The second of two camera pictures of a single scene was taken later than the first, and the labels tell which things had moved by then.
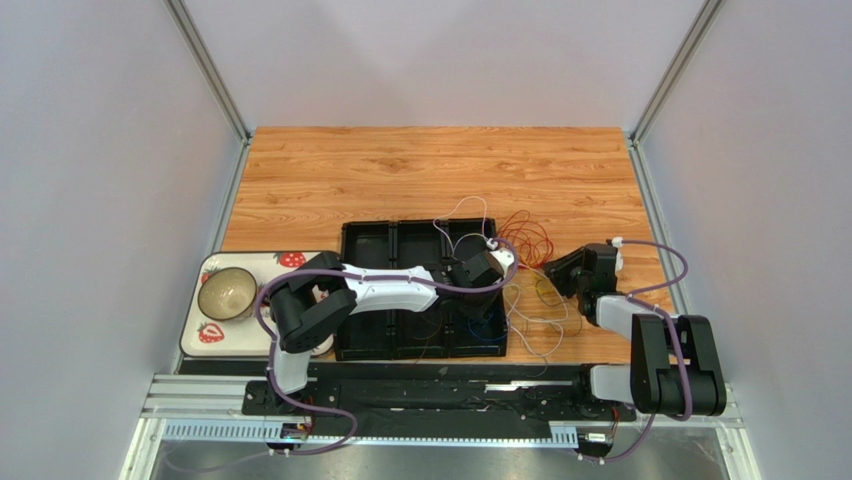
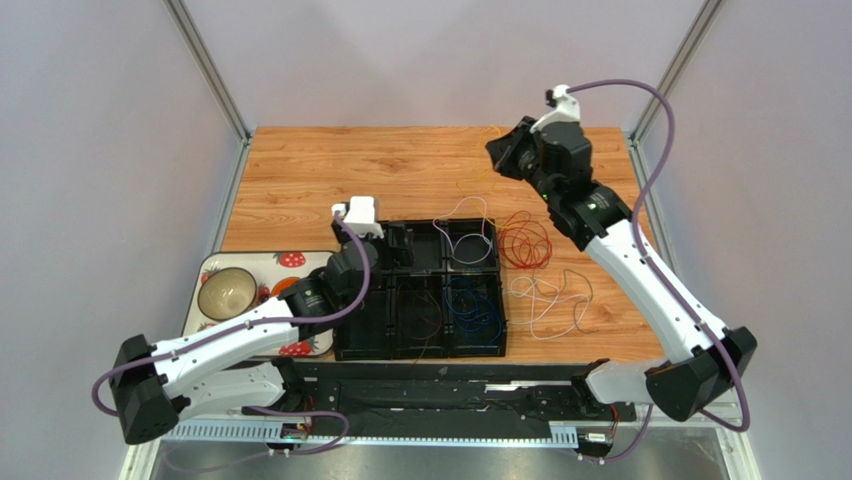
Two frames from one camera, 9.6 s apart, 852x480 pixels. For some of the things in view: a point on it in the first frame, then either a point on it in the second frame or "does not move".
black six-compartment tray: [436, 332] does not move
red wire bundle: [533, 245] does not move
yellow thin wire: [541, 284] to [475, 178]
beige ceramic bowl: [227, 293] does not move
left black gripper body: [477, 304] to [393, 257]
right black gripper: [562, 277] to [508, 150]
